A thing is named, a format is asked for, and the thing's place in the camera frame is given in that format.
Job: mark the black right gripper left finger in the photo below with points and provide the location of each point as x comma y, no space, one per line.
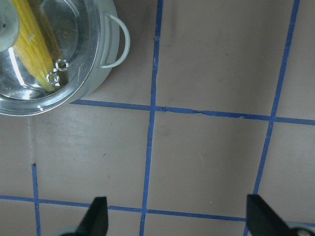
94,223

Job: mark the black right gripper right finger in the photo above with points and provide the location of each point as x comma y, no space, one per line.
261,220

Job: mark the glass pot lid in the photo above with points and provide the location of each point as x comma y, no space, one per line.
49,49

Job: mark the yellow corn cob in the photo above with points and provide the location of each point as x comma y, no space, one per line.
36,46

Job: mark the pale green cooking pot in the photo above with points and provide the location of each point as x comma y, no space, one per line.
108,49

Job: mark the brown paper table mat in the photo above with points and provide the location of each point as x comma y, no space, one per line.
215,101

